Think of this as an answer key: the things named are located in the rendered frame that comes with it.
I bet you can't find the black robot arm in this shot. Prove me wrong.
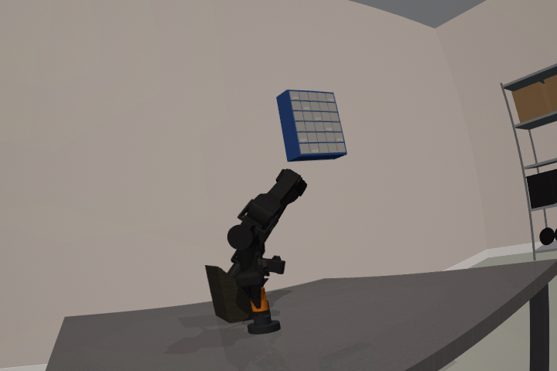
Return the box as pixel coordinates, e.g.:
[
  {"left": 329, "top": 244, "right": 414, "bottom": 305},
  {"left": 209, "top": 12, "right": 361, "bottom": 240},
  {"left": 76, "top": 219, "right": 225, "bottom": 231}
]
[{"left": 227, "top": 169, "right": 307, "bottom": 279}]

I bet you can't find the orange tapered knob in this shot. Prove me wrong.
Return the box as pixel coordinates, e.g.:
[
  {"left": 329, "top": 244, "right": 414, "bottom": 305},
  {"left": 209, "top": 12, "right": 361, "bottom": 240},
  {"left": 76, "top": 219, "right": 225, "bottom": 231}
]
[{"left": 251, "top": 288, "right": 268, "bottom": 311}]

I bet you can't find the dark round pedestal with short shaft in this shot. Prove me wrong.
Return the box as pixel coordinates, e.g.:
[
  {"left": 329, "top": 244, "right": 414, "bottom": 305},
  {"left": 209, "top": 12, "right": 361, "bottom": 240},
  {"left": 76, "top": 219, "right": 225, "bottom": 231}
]
[{"left": 248, "top": 311, "right": 281, "bottom": 335}]

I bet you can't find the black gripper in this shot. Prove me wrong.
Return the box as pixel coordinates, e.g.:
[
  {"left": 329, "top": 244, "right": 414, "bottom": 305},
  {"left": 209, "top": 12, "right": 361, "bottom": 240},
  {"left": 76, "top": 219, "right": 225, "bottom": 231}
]
[{"left": 235, "top": 247, "right": 270, "bottom": 309}]

